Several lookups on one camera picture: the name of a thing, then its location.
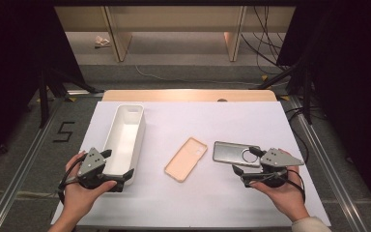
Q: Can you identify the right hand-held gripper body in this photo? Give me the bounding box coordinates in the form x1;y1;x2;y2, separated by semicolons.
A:
241;147;305;189

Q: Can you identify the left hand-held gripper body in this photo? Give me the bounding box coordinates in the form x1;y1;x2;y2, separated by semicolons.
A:
76;147;126;193

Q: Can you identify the white plastic storage bin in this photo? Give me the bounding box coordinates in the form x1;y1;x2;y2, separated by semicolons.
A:
101;103;147;187

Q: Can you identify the beige phone case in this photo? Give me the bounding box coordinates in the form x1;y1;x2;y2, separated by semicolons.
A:
163;136;209;184

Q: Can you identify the person's left hand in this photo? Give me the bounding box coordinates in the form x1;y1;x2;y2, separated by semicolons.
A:
64;150;118;218

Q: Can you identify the person's right hand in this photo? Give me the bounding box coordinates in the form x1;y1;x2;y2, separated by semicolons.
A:
248;148;311;223

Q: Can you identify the black tripod stand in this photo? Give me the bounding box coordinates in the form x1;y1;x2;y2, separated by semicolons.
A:
256;56;314;126
38;68;105;129

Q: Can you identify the wooden table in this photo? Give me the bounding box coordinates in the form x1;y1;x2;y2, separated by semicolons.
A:
100;89;278;102

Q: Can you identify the black curtain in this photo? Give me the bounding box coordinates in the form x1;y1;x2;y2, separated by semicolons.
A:
275;0;371;221
0;0;85;170

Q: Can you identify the crumpled paper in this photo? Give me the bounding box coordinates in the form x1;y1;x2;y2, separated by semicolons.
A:
94;35;111;49

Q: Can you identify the beige wooden desk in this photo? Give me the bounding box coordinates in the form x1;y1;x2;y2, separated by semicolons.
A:
54;5;297;63

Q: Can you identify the left hand-held gripper cable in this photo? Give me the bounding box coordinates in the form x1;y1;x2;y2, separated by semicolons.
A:
57;154;86;206

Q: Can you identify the hand-held gripper cable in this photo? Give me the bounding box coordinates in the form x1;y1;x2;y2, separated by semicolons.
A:
257;168;307;202
57;154;86;206

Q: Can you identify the right hand-held gripper cable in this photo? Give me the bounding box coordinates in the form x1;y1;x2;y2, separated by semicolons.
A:
257;168;307;202

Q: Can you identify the aluminium floor rail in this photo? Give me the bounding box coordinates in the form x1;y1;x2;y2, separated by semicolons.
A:
288;96;370;232
0;96;66;232

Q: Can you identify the white floor cable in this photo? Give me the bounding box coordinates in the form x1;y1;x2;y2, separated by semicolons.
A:
134;64;263;87

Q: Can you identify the bundle of black cables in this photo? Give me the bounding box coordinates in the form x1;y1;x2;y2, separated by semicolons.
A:
241;5;293;75

